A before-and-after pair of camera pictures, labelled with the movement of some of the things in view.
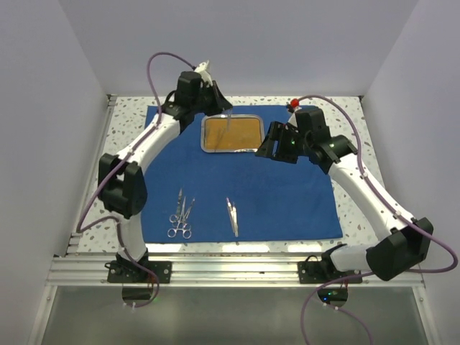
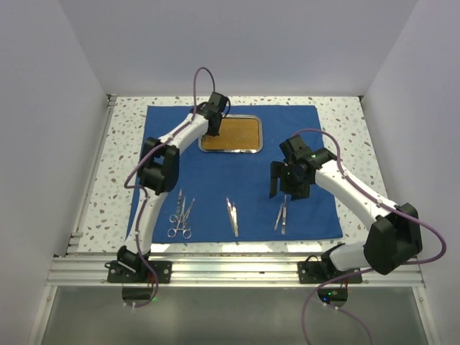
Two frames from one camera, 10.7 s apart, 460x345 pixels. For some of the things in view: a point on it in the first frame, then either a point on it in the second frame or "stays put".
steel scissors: x=174 y=218 stays put
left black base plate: x=128 y=272 stays put
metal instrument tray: x=246 y=134 stays put
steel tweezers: x=228 y=119 -> x=284 y=215
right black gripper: x=277 y=131 -> x=278 y=170
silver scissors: x=183 y=220 stays put
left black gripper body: x=205 y=103 -> x=214 y=131
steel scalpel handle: x=235 y=221 stays put
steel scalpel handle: x=231 y=213 stays put
